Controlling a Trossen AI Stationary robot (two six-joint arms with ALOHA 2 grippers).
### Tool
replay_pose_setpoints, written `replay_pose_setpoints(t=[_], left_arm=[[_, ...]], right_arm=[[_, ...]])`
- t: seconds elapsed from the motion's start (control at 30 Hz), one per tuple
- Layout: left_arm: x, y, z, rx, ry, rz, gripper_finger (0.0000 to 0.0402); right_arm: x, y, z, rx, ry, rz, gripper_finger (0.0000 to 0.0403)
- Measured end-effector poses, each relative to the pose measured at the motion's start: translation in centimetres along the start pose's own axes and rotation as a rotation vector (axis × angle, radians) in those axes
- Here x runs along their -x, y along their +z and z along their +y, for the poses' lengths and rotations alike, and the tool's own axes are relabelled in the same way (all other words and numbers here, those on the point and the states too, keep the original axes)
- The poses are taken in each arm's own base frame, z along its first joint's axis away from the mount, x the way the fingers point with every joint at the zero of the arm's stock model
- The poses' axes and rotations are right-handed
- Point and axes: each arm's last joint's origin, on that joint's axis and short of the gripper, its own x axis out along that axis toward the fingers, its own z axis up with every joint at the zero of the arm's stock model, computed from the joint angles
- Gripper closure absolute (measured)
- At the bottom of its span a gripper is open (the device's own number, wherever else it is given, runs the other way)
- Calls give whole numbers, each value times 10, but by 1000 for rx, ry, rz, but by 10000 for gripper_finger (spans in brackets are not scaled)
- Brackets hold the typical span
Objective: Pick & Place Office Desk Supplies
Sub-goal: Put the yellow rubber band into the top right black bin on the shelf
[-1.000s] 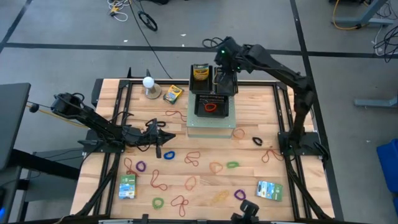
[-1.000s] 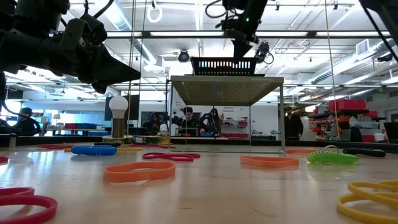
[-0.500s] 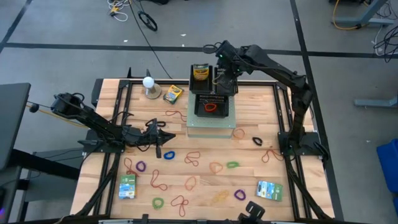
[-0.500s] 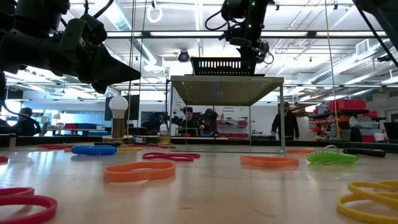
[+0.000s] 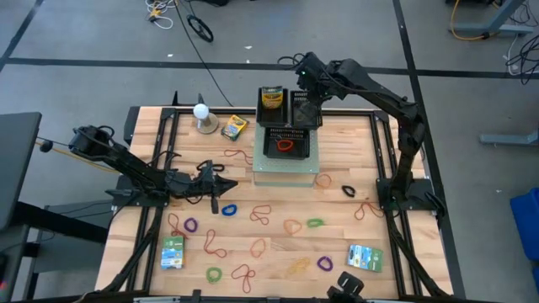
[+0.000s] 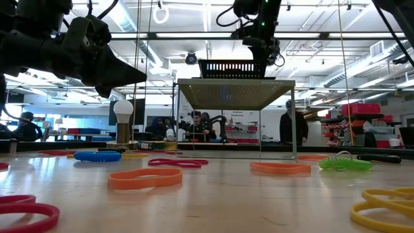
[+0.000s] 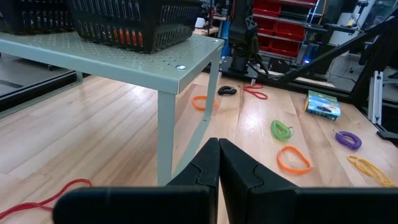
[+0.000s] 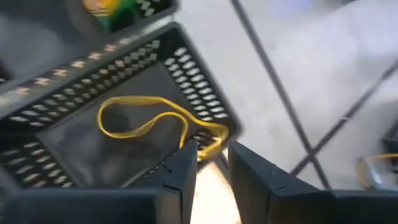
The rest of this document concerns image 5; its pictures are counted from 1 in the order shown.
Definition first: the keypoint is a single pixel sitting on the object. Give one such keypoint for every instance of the grey desk leg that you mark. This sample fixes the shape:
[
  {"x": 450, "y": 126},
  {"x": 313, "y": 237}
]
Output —
[{"x": 505, "y": 12}]

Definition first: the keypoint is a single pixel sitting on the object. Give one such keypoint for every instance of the dark desk top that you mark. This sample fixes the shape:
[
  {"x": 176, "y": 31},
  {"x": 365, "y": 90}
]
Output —
[{"x": 17, "y": 168}]

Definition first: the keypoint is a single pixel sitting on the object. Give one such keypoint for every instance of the blue plastic bin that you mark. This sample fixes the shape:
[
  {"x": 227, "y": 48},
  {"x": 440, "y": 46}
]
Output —
[{"x": 526, "y": 227}]

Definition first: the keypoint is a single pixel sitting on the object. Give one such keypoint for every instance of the green blue card pack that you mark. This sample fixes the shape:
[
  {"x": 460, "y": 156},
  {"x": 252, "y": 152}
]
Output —
[
  {"x": 365, "y": 258},
  {"x": 172, "y": 252}
]

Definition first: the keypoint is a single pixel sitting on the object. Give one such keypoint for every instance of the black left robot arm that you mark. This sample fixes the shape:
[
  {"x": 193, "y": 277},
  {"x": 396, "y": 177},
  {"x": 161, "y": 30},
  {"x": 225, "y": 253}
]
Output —
[{"x": 126, "y": 164}]

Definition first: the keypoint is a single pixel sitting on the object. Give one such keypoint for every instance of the black slotted plastic basket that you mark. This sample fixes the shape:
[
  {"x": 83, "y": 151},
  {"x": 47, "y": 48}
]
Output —
[
  {"x": 295, "y": 97},
  {"x": 301, "y": 145},
  {"x": 273, "y": 117}
]

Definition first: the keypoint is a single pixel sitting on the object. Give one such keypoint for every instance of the yellow green crayon box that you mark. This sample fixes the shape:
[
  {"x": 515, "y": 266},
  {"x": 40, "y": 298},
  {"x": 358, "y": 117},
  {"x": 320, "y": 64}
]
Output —
[
  {"x": 234, "y": 127},
  {"x": 272, "y": 99}
]

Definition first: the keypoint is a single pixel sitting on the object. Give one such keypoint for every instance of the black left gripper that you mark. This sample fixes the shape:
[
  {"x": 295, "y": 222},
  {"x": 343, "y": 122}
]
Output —
[{"x": 193, "y": 184}]

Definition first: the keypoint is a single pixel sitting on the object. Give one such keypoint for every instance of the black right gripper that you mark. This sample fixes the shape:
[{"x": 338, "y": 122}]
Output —
[{"x": 311, "y": 90}]

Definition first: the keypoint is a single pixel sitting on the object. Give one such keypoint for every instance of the green coil wrist band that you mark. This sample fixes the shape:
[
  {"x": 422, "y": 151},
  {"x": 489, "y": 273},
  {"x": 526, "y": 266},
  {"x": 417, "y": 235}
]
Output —
[
  {"x": 207, "y": 275},
  {"x": 308, "y": 223}
]

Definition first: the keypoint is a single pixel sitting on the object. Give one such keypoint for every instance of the grey desk foot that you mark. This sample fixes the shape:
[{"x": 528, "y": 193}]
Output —
[{"x": 505, "y": 139}]

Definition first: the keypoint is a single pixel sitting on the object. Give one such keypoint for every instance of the black round knob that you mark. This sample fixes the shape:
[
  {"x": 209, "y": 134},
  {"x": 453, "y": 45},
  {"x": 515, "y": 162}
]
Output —
[{"x": 46, "y": 146}]

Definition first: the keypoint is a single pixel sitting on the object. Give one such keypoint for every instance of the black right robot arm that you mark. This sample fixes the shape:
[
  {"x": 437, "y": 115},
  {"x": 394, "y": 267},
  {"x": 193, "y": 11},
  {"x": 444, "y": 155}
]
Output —
[{"x": 379, "y": 94}]

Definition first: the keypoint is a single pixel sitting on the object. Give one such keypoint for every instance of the white bulb lamp wooden base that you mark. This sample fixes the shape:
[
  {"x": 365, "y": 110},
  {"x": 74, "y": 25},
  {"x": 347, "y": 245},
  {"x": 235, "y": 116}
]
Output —
[{"x": 201, "y": 111}]

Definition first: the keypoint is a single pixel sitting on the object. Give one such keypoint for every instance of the blue coil wrist band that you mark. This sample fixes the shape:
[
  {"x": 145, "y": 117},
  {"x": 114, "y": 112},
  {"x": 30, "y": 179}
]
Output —
[{"x": 223, "y": 210}]

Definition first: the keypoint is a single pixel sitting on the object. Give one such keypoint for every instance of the pale green perforated shelf riser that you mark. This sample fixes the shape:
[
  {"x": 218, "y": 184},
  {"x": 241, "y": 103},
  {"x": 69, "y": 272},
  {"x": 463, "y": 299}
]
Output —
[{"x": 286, "y": 166}]

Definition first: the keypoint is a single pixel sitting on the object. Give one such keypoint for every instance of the purple coil wrist band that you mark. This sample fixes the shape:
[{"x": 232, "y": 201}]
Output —
[
  {"x": 318, "y": 264},
  {"x": 185, "y": 225}
]

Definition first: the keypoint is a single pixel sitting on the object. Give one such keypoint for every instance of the black coil wrist band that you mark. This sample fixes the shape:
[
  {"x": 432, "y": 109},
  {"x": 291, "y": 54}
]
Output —
[
  {"x": 344, "y": 189},
  {"x": 218, "y": 164}
]

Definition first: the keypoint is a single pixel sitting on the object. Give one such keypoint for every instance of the black desk frame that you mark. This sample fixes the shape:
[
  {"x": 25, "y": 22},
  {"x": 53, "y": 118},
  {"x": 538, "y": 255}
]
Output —
[{"x": 63, "y": 223}]

